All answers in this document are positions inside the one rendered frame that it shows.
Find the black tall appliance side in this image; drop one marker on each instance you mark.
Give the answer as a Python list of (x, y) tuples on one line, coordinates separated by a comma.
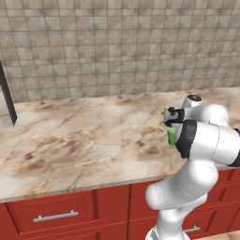
[(7, 93)]

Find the red drawer front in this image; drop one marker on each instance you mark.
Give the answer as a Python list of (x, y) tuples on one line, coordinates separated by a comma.
[(139, 226), (47, 204), (139, 190)]

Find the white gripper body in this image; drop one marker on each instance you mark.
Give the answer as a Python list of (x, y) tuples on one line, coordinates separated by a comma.
[(169, 119)]

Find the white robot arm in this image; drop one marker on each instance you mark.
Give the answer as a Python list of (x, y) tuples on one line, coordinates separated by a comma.
[(200, 143)]

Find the red cabinet door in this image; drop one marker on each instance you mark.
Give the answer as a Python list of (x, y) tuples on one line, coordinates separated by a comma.
[(78, 235)]

